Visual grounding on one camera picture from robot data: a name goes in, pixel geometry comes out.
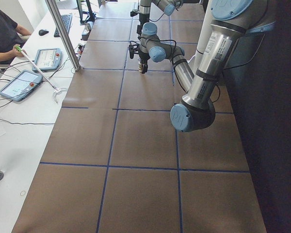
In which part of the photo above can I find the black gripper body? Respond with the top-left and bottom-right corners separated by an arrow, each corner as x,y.
138,50 -> 149,61
139,13 -> 149,22

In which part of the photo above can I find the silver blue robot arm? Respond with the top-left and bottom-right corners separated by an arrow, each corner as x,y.
131,0 -> 277,132
130,0 -> 184,35

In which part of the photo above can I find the steel cylinder weight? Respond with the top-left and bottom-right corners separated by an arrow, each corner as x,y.
84,21 -> 94,31

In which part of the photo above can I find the orange black connector block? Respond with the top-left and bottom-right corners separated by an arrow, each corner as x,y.
77,44 -> 85,54

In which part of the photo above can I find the black keyboard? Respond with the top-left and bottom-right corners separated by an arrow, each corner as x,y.
53,14 -> 73,38

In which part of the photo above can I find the far teach pendant tablet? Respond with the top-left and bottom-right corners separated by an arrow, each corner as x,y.
34,48 -> 62,72

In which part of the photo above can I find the teach pendant tablet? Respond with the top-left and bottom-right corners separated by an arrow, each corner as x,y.
0,70 -> 43,102
34,48 -> 62,72

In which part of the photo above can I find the black computer mouse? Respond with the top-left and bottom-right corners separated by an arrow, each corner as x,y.
38,29 -> 49,36

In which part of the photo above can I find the long reacher grabber stick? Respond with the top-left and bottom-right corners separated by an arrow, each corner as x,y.
15,45 -> 68,104

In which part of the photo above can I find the near teach pendant tablet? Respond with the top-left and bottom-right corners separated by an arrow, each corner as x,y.
0,70 -> 43,102

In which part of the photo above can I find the seated person in black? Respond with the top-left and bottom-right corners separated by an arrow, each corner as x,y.
0,9 -> 32,64

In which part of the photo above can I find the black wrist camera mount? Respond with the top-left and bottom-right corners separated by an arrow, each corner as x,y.
130,9 -> 139,17

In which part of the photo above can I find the aluminium frame post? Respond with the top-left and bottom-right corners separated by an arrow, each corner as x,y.
45,0 -> 81,72

